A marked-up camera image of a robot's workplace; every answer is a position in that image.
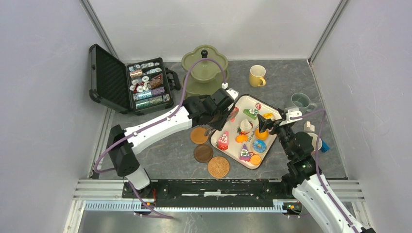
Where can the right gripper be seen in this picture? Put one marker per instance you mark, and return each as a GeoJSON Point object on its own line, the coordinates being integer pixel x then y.
{"type": "Point", "coordinates": [266, 123]}

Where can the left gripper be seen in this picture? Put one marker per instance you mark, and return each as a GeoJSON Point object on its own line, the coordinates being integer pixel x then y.
{"type": "Point", "coordinates": [219, 125]}

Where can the yellow glazed donut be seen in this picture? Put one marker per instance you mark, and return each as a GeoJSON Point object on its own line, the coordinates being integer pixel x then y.
{"type": "Point", "coordinates": [267, 115]}

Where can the green triangular cake slice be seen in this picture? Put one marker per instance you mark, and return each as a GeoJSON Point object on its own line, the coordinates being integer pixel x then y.
{"type": "Point", "coordinates": [252, 113]}

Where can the pink swirl roll cake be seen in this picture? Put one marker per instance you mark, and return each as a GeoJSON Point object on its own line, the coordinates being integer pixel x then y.
{"type": "Point", "coordinates": [233, 114]}

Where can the blue glazed donut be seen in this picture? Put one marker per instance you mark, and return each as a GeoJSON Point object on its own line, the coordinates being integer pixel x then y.
{"type": "Point", "coordinates": [259, 146]}

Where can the metal serving tongs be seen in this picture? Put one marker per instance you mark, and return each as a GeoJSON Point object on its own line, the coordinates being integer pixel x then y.
{"type": "Point", "coordinates": [209, 130]}

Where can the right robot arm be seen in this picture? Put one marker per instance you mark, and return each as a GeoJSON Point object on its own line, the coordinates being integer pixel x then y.
{"type": "Point", "coordinates": [305, 181]}

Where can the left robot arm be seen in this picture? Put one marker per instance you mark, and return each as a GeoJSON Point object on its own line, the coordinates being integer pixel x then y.
{"type": "Point", "coordinates": [125, 144]}

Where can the orange macaron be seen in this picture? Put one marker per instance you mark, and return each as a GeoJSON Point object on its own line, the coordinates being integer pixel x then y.
{"type": "Point", "coordinates": [261, 136]}

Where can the white roll cake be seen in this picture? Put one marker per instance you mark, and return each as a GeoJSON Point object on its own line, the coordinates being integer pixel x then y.
{"type": "Point", "coordinates": [245, 126]}

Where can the strawberry print serving tray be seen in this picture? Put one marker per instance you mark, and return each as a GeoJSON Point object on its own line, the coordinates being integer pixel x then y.
{"type": "Point", "coordinates": [233, 151]}

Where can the small orange pastry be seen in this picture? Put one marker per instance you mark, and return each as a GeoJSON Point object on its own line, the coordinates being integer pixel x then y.
{"type": "Point", "coordinates": [241, 138]}

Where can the green three-tier dessert stand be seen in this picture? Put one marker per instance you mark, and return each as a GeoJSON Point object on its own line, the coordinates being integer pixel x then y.
{"type": "Point", "coordinates": [206, 77]}

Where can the red strawberry cake slice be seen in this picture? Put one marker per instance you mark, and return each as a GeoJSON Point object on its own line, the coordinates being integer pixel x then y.
{"type": "Point", "coordinates": [222, 143]}

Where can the light brown round coaster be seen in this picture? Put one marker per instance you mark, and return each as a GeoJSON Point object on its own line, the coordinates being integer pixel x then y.
{"type": "Point", "coordinates": [199, 135]}

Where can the round orange biscuit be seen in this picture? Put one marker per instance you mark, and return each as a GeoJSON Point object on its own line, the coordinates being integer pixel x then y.
{"type": "Point", "coordinates": [255, 160]}

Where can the purple cake slice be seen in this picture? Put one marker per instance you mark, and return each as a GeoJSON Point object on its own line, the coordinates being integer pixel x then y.
{"type": "Point", "coordinates": [245, 154]}

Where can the grey-green ceramic mug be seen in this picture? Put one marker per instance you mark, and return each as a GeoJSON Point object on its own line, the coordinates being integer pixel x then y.
{"type": "Point", "coordinates": [303, 102]}

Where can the dark brown round coaster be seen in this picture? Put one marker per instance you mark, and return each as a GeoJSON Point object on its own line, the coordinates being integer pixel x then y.
{"type": "Point", "coordinates": [203, 153]}

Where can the yellow ceramic mug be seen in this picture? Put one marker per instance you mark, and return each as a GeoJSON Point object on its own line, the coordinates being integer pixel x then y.
{"type": "Point", "coordinates": [257, 76]}

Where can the woven rattan round coaster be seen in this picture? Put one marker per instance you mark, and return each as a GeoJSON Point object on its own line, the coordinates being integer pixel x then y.
{"type": "Point", "coordinates": [218, 167]}

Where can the blue small object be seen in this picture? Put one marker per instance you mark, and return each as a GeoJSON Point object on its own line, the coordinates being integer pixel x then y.
{"type": "Point", "coordinates": [324, 148]}

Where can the black poker chip case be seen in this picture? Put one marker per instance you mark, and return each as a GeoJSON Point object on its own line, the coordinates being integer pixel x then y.
{"type": "Point", "coordinates": [139, 88]}

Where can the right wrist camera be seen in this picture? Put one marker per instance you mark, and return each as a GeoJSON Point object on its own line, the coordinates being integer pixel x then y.
{"type": "Point", "coordinates": [293, 114]}

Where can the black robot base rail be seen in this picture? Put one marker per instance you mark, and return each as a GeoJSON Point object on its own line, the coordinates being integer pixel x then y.
{"type": "Point", "coordinates": [217, 193]}

